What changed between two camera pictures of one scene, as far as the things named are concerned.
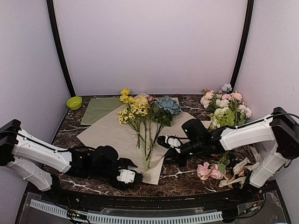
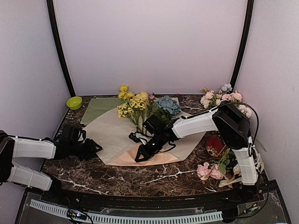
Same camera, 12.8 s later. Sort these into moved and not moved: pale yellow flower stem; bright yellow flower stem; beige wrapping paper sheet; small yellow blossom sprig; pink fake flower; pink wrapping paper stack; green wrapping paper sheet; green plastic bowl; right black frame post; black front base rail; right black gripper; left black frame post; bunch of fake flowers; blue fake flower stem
Moved: bright yellow flower stem; right black gripper; small yellow blossom sprig; pale yellow flower stem; beige wrapping paper sheet
Not moved: bunch of fake flowers; green plastic bowl; pink fake flower; blue fake flower stem; green wrapping paper sheet; right black frame post; pink wrapping paper stack; left black frame post; black front base rail
